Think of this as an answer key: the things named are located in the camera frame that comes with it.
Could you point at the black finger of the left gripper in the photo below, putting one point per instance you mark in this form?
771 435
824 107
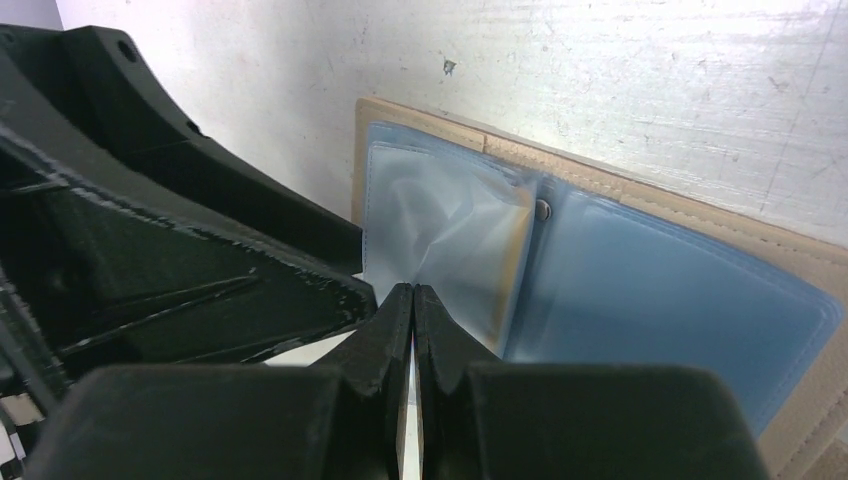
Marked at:
100 265

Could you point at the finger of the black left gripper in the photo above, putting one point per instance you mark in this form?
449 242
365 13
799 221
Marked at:
97 79

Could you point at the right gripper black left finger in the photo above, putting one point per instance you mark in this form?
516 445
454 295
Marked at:
339 418

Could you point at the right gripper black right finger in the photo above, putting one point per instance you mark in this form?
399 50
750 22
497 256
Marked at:
484 418

